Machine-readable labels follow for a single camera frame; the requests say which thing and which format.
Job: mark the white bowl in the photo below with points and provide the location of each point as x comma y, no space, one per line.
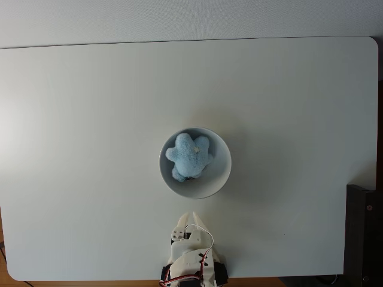
220,167

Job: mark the dark wooden furniture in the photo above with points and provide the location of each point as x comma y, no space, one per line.
363,236

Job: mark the black table clamp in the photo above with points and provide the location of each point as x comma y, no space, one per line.
165,273
222,272

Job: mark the skyblue plush doll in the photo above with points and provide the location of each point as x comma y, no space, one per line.
188,157

